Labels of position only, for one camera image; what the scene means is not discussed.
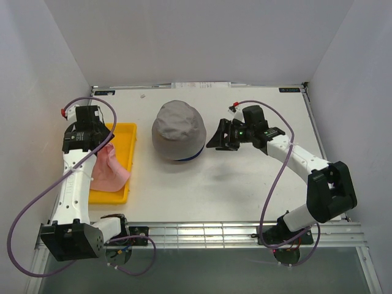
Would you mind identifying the white paper strip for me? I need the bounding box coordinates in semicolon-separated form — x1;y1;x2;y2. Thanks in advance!
171;81;232;89

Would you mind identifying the pink hat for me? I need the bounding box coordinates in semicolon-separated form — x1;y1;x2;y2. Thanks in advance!
90;143;130;192

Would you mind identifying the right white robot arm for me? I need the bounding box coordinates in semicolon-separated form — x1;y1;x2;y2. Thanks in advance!
206;100;358;248

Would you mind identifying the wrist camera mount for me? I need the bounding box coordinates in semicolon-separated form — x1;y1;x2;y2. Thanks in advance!
228;102;244;123
61;104;79;123

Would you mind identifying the blue corner label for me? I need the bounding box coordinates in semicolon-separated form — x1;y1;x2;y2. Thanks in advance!
94;90;115;96
279;87;301;93

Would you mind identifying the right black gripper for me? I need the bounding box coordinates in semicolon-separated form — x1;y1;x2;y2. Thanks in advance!
206;118;254;151

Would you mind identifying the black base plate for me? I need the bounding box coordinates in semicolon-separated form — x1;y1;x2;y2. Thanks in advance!
262;225;314;245
107;226;149;247

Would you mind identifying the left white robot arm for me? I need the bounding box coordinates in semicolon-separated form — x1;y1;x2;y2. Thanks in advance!
40;105;130;262

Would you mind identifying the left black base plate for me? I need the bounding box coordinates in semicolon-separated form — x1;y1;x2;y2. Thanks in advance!
107;226;149;247

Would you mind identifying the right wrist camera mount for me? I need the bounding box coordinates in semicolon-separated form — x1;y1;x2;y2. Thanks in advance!
228;102;244;123

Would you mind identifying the blue corner label left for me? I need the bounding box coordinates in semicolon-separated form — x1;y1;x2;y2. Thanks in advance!
94;90;115;96

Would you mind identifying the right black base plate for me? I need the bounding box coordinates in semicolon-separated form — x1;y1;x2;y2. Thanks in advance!
262;225;314;245

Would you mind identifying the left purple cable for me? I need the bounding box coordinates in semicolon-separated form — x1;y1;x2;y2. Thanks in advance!
6;96;157;277

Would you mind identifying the blue hat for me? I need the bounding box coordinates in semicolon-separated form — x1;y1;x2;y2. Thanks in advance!
176;145;205;162

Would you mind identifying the grey hat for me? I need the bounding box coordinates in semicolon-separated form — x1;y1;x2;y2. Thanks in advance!
151;100;206;160

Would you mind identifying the yellow plastic bin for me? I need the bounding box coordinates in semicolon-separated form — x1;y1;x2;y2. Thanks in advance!
89;123;137;205

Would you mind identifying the blue corner label right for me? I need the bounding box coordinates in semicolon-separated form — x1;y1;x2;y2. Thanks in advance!
279;87;301;93

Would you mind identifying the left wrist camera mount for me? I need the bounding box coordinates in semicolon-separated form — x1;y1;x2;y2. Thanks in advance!
61;104;79;123

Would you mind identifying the aluminium front rail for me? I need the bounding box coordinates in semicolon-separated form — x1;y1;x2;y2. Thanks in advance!
35;222;368;251

